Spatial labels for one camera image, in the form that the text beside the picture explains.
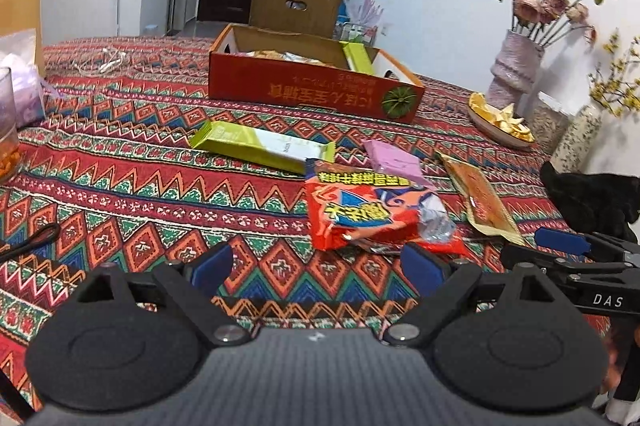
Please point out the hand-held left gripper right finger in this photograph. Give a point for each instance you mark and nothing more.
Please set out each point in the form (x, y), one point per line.
(420, 268)

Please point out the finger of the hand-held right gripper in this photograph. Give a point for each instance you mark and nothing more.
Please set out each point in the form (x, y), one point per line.
(562, 240)
(530, 258)

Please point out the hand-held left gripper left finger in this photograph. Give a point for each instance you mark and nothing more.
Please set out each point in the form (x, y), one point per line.
(212, 268)

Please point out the red snack bag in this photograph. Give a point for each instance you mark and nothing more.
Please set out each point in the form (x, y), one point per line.
(360, 211)

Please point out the pink snack packet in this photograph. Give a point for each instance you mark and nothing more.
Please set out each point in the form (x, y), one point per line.
(395, 161)

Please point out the green long snack packet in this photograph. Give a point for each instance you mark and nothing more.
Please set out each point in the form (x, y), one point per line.
(357, 58)
(240, 141)

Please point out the red orange cardboard box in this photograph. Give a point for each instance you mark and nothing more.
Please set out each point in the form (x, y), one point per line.
(280, 88)

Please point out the gold small snack packet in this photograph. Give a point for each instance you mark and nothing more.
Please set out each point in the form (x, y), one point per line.
(265, 54)

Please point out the white small snack packet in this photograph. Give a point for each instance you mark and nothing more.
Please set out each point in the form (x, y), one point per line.
(305, 58)

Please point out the black cloth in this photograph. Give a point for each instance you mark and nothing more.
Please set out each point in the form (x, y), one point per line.
(590, 196)

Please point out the orange flat snack packet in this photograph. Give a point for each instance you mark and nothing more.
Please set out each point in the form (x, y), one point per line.
(482, 201)

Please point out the floral white vase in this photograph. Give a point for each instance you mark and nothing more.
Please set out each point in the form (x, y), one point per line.
(575, 141)

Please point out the glass jar of grains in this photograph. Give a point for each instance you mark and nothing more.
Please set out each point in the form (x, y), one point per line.
(547, 126)

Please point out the brown plate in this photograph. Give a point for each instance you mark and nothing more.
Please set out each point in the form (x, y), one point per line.
(492, 133)

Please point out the pile of orange peels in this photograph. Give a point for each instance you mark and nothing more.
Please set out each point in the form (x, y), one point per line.
(505, 121)

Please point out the yellow flower branches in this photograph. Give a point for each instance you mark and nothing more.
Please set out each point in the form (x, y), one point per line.
(617, 91)

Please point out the pink ribbed vase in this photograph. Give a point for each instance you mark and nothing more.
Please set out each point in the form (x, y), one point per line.
(512, 66)

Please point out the glass cup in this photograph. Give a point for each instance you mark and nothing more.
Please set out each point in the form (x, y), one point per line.
(7, 131)

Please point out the clear plastic bag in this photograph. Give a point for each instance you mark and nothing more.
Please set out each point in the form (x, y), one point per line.
(27, 91)

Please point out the white mop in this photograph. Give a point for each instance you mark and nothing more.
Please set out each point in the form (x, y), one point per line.
(118, 6)

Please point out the purple wall decoration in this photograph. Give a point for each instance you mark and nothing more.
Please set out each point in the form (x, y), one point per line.
(370, 6)

